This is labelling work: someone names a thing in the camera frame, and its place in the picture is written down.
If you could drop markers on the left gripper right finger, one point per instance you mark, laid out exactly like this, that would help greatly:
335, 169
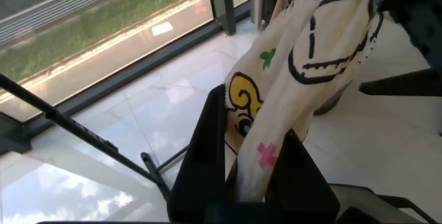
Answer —
300, 189

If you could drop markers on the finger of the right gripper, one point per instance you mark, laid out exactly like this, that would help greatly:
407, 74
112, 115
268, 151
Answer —
421, 9
407, 84

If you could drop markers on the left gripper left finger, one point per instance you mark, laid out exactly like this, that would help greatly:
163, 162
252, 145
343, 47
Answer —
203, 168

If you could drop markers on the cream printed garment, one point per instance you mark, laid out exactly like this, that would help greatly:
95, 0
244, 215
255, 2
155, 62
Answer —
286, 96

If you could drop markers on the black clothes rack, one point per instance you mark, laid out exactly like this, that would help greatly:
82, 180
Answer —
79, 130

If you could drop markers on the window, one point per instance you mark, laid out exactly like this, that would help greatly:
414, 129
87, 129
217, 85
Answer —
103, 27

